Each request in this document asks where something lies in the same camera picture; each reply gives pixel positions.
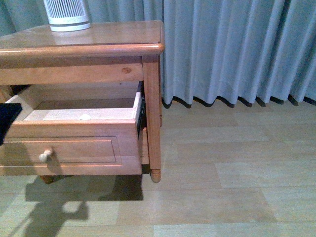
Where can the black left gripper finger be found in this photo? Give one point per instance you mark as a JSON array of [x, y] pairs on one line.
[[8, 114]]

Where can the wooden drawer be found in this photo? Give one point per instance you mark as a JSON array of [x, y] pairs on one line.
[[108, 144]]

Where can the round wooden knob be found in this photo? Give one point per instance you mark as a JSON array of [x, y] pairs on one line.
[[46, 155]]

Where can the white medicine bottle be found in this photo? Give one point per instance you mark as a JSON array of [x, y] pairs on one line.
[[84, 117]]

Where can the wooden nightstand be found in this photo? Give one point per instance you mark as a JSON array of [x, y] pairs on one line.
[[108, 60]]

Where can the white slatted air purifier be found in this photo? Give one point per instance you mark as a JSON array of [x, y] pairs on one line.
[[67, 15]]

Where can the grey curtain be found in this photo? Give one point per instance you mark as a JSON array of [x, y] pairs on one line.
[[234, 49]]

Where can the black drawer slide rail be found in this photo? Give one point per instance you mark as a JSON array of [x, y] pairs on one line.
[[141, 112]]

